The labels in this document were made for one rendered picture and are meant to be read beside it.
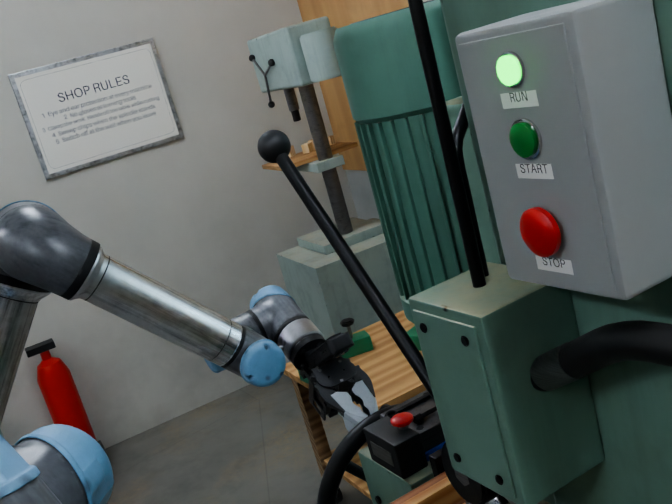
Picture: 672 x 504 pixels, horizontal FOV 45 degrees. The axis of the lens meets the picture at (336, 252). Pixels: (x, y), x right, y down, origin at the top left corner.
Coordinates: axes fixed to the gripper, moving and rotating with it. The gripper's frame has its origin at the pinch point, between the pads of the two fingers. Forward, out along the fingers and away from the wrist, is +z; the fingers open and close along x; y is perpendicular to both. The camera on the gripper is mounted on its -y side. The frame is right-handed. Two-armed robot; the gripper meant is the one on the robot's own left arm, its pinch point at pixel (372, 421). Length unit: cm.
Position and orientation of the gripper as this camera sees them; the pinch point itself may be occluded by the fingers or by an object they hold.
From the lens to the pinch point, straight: 132.9
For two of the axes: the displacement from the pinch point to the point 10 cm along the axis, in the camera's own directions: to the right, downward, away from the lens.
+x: -8.4, 3.3, -4.2
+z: 5.4, 5.6, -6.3
